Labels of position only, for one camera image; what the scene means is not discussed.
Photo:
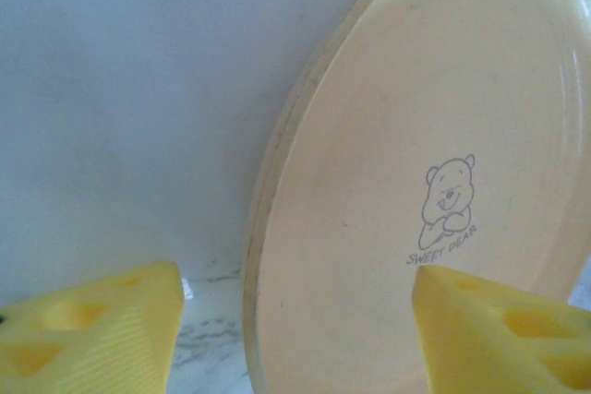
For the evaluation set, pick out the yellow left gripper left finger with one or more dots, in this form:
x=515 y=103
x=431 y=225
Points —
x=83 y=334

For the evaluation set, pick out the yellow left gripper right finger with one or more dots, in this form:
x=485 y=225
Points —
x=498 y=343

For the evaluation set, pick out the pale orange bear print plate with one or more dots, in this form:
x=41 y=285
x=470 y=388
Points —
x=369 y=135

